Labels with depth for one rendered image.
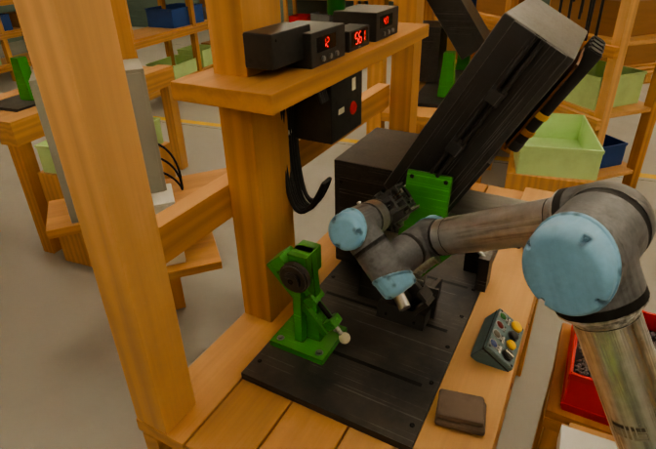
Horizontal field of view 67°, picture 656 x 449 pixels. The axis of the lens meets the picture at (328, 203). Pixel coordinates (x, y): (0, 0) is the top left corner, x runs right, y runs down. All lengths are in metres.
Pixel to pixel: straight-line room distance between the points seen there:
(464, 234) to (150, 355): 0.63
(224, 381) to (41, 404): 1.53
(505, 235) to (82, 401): 2.11
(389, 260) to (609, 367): 0.40
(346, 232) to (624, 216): 0.46
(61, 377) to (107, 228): 1.93
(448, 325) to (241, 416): 0.56
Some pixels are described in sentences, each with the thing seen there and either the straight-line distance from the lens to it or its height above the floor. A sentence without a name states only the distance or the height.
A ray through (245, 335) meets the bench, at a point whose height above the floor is 0.88.
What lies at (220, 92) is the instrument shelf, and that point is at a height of 1.53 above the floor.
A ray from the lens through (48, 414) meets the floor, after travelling 2.63.
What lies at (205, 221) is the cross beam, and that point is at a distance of 1.18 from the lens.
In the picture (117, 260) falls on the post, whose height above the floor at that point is 1.32.
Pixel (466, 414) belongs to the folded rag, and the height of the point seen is 0.93.
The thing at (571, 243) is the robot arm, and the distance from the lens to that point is 0.66.
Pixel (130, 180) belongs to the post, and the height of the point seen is 1.45.
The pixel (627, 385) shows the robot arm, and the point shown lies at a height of 1.27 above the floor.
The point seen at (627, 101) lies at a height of 0.76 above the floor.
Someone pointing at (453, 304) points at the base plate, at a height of 0.90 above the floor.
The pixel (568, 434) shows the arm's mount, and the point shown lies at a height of 0.90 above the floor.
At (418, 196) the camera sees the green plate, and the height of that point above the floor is 1.21.
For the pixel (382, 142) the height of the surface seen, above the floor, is 1.24.
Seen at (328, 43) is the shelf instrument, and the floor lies 1.58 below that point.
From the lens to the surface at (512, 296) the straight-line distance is 1.50.
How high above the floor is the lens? 1.79
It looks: 28 degrees down
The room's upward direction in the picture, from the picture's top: 1 degrees counter-clockwise
